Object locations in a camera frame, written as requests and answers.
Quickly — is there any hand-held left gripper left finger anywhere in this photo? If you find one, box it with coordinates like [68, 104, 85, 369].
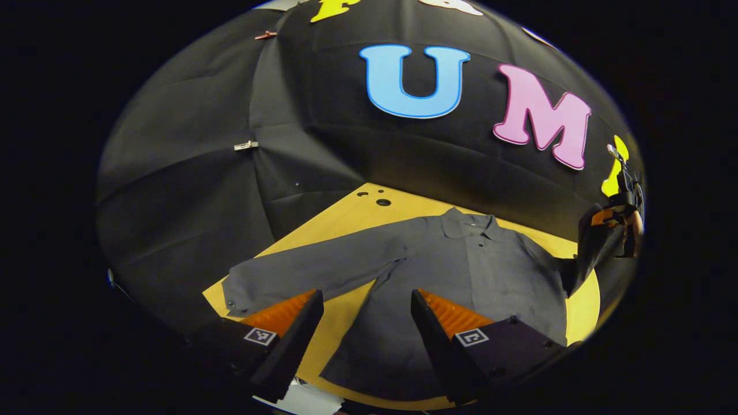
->
[189, 288, 325, 404]

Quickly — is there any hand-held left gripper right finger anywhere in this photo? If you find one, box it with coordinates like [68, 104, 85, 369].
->
[411, 288, 568, 407]

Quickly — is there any dark grey collared shirt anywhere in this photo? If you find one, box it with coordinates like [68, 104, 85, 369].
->
[222, 205, 627, 402]

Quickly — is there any black backdrop cloth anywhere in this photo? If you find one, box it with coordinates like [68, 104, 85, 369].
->
[95, 0, 646, 346]

